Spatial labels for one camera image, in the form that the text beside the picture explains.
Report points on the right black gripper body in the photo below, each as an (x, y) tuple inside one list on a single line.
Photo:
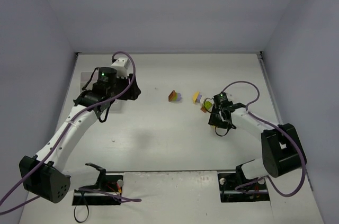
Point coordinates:
[(215, 114)]

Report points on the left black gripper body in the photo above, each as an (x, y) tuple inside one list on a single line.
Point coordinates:
[(130, 88)]

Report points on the small green lego brick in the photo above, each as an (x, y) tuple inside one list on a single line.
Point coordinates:
[(207, 105)]

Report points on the small brown lego brick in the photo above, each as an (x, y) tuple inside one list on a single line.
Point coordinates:
[(203, 110)]

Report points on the white lavender lego brick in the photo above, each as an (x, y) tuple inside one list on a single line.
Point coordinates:
[(200, 99)]

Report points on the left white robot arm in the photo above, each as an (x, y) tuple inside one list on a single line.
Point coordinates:
[(44, 174)]

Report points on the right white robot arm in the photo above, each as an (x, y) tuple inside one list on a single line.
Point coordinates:
[(281, 150)]

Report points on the right white compartment tray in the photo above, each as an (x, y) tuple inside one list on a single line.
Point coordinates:
[(116, 106)]

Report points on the yellow curved lego brick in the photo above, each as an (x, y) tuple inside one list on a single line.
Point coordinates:
[(196, 97)]

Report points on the brown sloped lego brick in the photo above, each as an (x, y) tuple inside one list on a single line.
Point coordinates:
[(173, 96)]

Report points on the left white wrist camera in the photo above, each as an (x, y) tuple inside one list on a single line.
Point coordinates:
[(121, 65)]

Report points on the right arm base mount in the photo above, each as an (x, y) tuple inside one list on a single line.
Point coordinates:
[(234, 190)]

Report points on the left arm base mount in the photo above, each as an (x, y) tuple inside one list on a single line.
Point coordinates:
[(110, 183)]

